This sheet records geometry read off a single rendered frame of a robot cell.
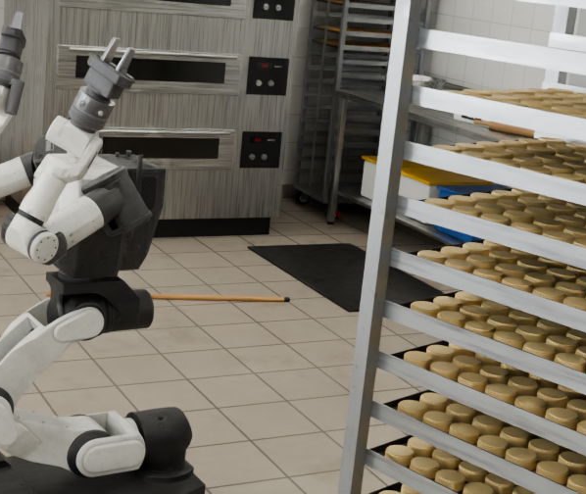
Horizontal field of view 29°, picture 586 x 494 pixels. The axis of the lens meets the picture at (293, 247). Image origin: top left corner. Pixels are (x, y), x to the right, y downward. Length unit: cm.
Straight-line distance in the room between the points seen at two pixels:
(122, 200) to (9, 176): 50
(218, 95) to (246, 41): 35
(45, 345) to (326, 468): 129
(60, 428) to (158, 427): 30
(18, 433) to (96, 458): 25
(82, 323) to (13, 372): 22
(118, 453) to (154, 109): 353
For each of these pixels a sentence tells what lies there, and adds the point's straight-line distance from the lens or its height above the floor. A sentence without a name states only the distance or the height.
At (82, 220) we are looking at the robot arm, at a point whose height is 103.
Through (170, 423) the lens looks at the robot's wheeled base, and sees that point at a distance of 340.
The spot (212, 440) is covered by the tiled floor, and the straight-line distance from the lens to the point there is 412.
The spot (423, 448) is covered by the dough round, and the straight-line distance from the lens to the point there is 206.
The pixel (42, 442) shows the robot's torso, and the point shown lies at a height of 34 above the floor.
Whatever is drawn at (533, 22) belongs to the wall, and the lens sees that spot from 704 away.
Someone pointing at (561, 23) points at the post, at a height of 162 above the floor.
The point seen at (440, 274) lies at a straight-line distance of 183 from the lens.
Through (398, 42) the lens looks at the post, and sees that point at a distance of 183.
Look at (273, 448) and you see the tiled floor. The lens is 411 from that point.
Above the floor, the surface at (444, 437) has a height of 97.
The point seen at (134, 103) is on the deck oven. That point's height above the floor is 80.
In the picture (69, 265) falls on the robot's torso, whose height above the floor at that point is 85.
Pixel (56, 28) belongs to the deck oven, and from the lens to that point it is 632.
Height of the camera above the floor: 170
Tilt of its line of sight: 14 degrees down
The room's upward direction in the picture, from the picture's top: 6 degrees clockwise
